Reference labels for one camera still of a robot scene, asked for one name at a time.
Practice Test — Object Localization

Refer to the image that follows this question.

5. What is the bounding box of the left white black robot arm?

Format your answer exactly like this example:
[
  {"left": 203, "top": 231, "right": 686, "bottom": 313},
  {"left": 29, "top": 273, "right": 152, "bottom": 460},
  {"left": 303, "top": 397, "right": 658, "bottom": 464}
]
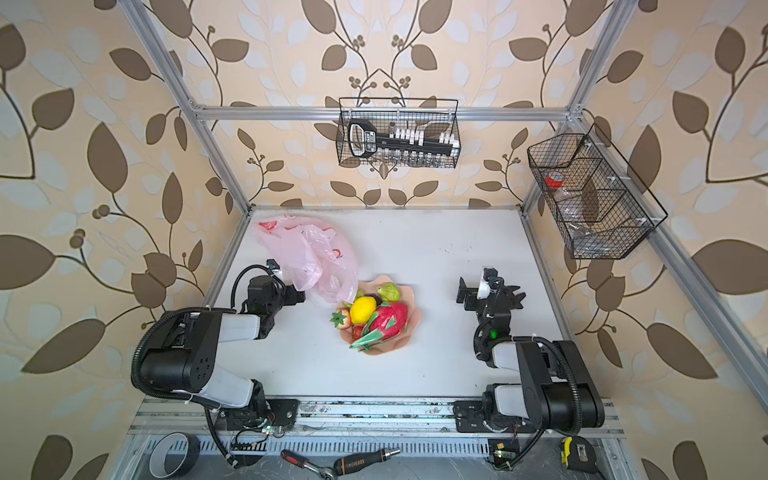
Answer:
[{"left": 131, "top": 259, "right": 306, "bottom": 431}]

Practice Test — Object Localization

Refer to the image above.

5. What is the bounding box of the black tape roll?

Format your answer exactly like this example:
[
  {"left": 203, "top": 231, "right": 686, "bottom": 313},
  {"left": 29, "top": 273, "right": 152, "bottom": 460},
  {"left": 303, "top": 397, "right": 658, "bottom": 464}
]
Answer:
[{"left": 148, "top": 432, "right": 201, "bottom": 479}]

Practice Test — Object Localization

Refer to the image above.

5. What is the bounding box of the black socket tool set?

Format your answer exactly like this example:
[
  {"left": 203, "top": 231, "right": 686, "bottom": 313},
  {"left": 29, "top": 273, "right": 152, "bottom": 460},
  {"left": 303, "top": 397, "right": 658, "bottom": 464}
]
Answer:
[{"left": 346, "top": 119, "right": 461, "bottom": 159}]

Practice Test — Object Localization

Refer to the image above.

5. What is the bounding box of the dark purple fruit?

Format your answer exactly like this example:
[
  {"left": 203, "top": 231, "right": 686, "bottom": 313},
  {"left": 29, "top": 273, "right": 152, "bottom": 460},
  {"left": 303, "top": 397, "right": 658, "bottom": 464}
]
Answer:
[{"left": 364, "top": 294, "right": 383, "bottom": 306}]

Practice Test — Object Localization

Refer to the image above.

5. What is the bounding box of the yellow lemon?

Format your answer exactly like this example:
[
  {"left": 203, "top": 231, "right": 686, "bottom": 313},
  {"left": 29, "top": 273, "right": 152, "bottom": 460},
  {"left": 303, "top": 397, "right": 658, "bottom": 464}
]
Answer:
[{"left": 349, "top": 296, "right": 378, "bottom": 325}]

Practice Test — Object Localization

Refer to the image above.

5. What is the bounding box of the pink plastic bag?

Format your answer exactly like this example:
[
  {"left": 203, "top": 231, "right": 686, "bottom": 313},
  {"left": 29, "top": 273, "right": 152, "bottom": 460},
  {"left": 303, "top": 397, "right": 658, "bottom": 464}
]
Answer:
[{"left": 250, "top": 215, "right": 359, "bottom": 303}]

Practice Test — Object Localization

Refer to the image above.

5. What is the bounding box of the red strawberry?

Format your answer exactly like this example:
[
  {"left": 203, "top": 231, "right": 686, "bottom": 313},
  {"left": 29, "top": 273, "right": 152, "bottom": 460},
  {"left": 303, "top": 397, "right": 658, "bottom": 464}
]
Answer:
[{"left": 352, "top": 325, "right": 364, "bottom": 341}]

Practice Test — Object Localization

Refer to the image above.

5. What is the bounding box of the small green circuit board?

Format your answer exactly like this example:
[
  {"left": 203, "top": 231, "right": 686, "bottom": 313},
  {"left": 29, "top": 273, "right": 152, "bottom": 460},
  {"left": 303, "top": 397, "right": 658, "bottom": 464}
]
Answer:
[{"left": 488, "top": 438, "right": 520, "bottom": 471}]

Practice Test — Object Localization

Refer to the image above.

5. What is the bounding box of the red handled ratchet wrench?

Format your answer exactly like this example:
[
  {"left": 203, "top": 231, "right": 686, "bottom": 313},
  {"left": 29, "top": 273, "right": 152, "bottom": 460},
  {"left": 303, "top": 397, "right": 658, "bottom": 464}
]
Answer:
[{"left": 280, "top": 450, "right": 337, "bottom": 480}]

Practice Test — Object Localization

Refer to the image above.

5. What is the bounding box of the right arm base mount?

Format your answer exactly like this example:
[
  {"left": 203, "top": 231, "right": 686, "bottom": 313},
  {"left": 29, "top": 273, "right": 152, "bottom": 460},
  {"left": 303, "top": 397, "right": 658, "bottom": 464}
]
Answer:
[{"left": 452, "top": 400, "right": 536, "bottom": 434}]

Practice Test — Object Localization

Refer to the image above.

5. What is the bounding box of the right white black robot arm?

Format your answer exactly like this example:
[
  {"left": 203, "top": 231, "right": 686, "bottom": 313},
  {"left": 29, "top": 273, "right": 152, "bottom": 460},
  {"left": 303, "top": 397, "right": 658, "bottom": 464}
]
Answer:
[{"left": 454, "top": 268, "right": 605, "bottom": 436}]

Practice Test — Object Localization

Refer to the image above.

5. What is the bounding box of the orange persimmon with green calyx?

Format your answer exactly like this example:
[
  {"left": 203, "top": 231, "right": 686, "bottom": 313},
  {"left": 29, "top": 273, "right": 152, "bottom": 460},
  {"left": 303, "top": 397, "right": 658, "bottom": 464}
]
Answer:
[{"left": 331, "top": 308, "right": 352, "bottom": 330}]

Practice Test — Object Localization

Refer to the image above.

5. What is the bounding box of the yellow black tape measure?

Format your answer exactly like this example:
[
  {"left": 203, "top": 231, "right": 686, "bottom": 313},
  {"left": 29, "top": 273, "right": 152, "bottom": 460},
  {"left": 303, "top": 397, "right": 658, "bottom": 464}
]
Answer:
[{"left": 561, "top": 436, "right": 599, "bottom": 474}]

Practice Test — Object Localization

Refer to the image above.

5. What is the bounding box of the black wire basket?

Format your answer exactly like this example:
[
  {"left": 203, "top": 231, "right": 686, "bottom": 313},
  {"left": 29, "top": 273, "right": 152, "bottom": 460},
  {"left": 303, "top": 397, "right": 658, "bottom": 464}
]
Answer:
[
  {"left": 335, "top": 96, "right": 462, "bottom": 169},
  {"left": 527, "top": 125, "right": 668, "bottom": 260}
]

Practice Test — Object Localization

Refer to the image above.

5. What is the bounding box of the pink dragon fruit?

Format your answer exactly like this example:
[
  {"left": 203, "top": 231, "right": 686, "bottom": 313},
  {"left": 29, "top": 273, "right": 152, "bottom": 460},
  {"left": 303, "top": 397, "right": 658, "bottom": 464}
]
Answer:
[{"left": 350, "top": 302, "right": 409, "bottom": 350}]

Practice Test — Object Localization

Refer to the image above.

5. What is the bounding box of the black orange screwdriver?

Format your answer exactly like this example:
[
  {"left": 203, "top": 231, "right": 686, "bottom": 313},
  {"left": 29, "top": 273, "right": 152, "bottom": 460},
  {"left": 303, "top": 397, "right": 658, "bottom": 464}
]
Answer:
[{"left": 333, "top": 448, "right": 401, "bottom": 476}]

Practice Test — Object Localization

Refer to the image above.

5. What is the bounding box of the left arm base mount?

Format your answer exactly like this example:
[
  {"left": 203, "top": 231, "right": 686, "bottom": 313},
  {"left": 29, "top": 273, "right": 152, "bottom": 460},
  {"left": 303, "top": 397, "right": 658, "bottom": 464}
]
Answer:
[{"left": 219, "top": 398, "right": 300, "bottom": 431}]

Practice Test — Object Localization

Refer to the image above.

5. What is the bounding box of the back black wire basket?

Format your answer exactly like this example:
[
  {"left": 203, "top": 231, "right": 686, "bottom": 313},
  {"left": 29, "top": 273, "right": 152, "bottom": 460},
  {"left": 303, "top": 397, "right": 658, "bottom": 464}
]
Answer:
[{"left": 335, "top": 96, "right": 462, "bottom": 169}]

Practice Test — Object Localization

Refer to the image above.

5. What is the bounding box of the clear bottle with red cap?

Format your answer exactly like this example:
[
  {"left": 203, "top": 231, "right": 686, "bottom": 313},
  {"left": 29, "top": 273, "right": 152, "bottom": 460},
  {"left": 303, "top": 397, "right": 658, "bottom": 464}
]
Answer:
[{"left": 545, "top": 171, "right": 599, "bottom": 242}]

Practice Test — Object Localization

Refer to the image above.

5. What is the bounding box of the right black wire basket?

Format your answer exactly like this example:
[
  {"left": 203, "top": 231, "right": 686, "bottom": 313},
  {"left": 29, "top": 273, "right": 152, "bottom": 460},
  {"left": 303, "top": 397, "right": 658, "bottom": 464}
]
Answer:
[{"left": 527, "top": 125, "right": 668, "bottom": 260}]

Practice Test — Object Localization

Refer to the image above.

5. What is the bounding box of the green pear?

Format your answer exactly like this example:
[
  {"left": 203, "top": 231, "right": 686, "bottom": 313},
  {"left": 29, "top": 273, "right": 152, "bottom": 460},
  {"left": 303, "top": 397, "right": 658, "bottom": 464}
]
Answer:
[{"left": 377, "top": 282, "right": 402, "bottom": 302}]

